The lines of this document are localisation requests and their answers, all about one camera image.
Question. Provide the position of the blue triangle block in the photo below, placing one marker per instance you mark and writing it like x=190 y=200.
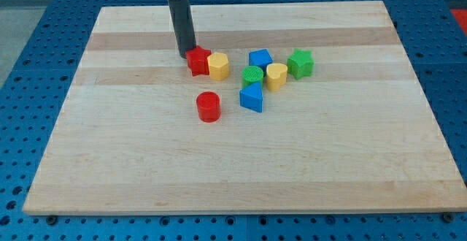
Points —
x=251 y=97

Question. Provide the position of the blue cube block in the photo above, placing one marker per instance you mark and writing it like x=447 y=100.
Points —
x=260 y=58

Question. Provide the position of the red cylinder block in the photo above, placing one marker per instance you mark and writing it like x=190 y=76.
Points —
x=208 y=106

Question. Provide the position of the light wooden board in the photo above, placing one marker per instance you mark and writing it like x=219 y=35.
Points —
x=358 y=136

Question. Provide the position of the green cylinder block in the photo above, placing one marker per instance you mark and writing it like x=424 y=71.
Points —
x=252 y=74

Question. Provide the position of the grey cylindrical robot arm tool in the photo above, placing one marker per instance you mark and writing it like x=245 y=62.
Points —
x=182 y=22

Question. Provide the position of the green star block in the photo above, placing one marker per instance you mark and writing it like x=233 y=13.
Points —
x=300 y=64

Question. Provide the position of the yellow heart block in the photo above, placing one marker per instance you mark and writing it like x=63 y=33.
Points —
x=276 y=76

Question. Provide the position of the yellow hexagon block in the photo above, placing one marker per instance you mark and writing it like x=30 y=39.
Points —
x=218 y=66

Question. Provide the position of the red star block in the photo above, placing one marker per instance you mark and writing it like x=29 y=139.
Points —
x=197 y=60

